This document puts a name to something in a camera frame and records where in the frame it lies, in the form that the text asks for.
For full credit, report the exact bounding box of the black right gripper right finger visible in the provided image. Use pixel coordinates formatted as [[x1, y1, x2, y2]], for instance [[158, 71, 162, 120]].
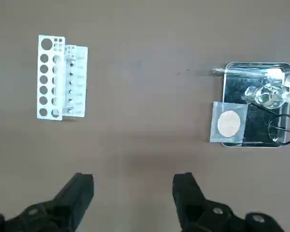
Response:
[[173, 172, 285, 232]]

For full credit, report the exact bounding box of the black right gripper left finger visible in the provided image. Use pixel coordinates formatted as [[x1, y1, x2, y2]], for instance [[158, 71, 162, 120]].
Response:
[[0, 173, 95, 232]]

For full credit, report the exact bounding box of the black tripod stand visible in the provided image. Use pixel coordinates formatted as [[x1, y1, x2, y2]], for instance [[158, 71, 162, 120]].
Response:
[[243, 113, 290, 146]]

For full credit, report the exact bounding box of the glass test tube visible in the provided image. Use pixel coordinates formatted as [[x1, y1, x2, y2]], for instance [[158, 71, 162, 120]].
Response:
[[211, 67, 286, 80]]

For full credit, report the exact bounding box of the steel tray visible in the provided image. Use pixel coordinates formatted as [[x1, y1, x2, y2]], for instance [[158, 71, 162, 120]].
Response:
[[221, 61, 290, 148]]

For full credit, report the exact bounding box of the white test tube rack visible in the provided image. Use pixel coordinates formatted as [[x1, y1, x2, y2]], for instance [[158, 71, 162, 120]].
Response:
[[36, 35, 89, 121]]

